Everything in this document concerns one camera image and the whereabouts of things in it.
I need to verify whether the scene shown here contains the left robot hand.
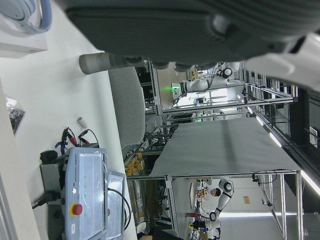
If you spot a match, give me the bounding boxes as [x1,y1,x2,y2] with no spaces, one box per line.
[51,0,320,92]

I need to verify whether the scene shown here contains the white cardboard box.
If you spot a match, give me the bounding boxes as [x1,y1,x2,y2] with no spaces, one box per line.
[0,14,49,60]

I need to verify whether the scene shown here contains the grey bottle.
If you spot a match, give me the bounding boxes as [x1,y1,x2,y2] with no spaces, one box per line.
[78,51,128,75]

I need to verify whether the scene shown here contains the grey office chair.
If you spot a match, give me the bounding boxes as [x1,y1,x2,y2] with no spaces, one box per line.
[108,65,147,148]

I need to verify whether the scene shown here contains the grey fabric canopy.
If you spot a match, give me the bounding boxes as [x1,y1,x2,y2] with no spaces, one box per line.
[149,116,302,179]

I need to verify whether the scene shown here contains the small white cylinder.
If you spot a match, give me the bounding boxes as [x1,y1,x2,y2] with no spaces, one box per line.
[76,116,89,130]

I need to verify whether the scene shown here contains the crate of yellow objects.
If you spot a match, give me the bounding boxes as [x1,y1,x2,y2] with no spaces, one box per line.
[124,152,146,176]

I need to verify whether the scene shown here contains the black alligator clip lead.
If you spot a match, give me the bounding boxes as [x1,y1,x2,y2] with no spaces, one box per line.
[78,128,101,149]

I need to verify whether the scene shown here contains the ceiling light strip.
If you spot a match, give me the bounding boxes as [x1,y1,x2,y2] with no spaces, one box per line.
[299,169,320,196]
[246,106,284,149]

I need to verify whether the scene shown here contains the red alligator clip lead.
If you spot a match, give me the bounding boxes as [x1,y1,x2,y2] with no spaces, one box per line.
[62,126,79,148]

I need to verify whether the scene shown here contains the blue-grey headphones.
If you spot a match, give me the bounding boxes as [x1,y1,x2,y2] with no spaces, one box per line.
[0,0,53,35]

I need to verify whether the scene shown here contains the grey-blue teach pendant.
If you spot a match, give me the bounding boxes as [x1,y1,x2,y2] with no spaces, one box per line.
[104,169,127,237]
[64,147,110,240]

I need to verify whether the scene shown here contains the white humanoid robot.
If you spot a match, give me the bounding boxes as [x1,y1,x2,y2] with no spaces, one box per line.
[188,176,235,240]

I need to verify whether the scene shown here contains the person in white coat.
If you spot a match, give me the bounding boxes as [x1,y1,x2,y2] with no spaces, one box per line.
[202,186,223,202]

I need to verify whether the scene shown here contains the black power adapter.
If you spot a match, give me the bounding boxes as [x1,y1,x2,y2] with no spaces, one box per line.
[40,149,59,165]

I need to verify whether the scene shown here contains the bag of black screws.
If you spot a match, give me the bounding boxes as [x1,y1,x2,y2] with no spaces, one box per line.
[5,96,26,136]

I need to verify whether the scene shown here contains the person in black shirt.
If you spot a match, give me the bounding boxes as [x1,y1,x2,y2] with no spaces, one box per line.
[136,222,184,240]

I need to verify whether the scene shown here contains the aluminium profile frame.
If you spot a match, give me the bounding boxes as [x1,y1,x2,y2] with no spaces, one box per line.
[127,169,307,240]
[149,59,300,116]

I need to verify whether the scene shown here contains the black pendant cable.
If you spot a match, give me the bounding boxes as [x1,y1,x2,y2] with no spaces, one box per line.
[107,187,133,237]

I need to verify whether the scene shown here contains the grey metal bracket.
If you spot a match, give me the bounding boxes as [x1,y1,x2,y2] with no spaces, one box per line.
[39,162,67,206]

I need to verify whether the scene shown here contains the black power cord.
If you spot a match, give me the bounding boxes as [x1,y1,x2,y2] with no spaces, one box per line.
[31,190,63,210]

